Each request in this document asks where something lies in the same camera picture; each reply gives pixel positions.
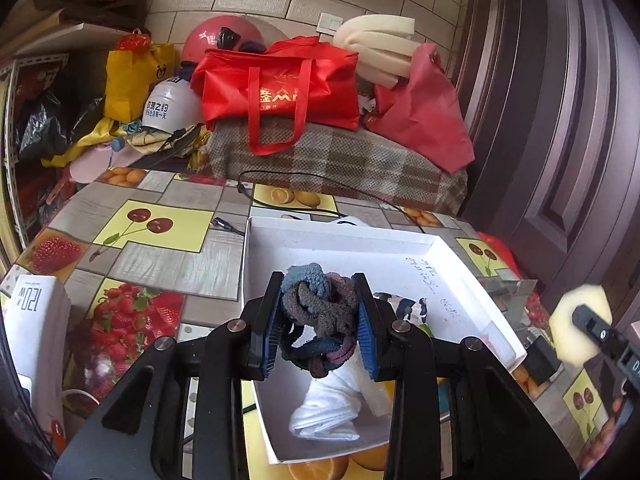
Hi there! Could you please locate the navy white patterned cloth pouch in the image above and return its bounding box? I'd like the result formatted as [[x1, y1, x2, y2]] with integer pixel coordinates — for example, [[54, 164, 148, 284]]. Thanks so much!
[[373, 292, 427, 328]]

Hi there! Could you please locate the yellow sponge wedge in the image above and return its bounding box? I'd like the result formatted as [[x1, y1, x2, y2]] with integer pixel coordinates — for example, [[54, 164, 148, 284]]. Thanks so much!
[[548, 283, 614, 365]]

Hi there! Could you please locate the dark knotted rope toy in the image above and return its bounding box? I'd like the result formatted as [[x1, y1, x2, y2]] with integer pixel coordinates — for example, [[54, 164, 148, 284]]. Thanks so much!
[[280, 262, 359, 378]]

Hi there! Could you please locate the person right hand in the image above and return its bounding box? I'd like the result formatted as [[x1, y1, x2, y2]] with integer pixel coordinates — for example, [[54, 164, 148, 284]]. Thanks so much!
[[578, 398, 626, 472]]

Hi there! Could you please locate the black charger cube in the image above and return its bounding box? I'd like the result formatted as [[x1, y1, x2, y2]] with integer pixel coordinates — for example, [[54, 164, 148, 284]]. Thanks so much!
[[523, 336, 561, 385]]

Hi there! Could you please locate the white cardboard box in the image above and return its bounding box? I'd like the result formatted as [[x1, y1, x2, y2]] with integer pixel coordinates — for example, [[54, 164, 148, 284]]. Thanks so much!
[[242, 217, 526, 465]]

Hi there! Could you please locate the white folded towel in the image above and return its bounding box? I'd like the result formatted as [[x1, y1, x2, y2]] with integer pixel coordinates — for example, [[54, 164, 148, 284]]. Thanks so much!
[[288, 349, 392, 442]]

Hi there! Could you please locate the fruit pattern tablecloth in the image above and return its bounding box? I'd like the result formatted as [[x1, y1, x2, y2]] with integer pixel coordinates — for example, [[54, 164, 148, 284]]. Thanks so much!
[[0, 167, 612, 480]]

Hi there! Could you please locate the plaid covered furniture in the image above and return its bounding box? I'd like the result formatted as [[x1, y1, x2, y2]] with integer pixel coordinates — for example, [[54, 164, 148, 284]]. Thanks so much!
[[192, 119, 468, 216]]

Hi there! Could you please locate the crumpled red bag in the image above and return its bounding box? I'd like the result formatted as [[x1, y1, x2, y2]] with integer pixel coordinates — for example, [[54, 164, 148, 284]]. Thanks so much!
[[363, 42, 475, 174]]

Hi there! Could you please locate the white box with numbers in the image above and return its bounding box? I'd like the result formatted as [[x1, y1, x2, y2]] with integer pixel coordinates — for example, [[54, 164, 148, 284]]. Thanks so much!
[[3, 274, 70, 441]]

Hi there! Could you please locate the white helmet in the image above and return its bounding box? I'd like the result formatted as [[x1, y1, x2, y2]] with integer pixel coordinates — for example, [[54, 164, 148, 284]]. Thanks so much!
[[141, 77, 203, 133]]

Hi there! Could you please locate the red tote bag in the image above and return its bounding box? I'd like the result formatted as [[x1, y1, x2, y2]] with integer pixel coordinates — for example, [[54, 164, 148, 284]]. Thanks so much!
[[191, 36, 360, 156]]

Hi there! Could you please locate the cream foam stack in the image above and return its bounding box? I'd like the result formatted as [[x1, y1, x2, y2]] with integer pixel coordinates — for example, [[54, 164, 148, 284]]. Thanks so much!
[[333, 14, 420, 89]]

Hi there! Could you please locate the yellow shopping bag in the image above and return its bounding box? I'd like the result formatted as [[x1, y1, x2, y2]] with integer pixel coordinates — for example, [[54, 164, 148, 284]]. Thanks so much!
[[104, 29, 176, 124]]

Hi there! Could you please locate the pink red helmet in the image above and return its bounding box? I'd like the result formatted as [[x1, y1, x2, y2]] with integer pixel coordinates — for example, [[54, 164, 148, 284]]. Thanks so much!
[[180, 14, 286, 63]]

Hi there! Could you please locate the black cable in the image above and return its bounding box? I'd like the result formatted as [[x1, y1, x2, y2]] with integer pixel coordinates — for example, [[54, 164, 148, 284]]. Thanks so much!
[[235, 170, 426, 233]]

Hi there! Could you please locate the wall switch plate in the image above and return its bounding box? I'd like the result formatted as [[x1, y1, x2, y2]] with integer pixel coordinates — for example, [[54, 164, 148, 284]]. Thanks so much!
[[316, 12, 344, 37]]

